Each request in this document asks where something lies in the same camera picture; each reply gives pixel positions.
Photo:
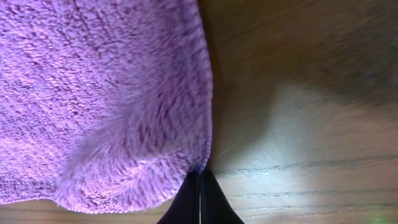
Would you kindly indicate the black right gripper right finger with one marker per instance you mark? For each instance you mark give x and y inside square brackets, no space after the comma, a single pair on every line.
[214,207]

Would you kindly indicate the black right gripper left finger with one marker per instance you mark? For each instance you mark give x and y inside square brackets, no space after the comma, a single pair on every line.
[185,207]

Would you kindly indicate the purple microfiber cloth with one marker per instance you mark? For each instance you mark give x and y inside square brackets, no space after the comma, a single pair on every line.
[105,104]

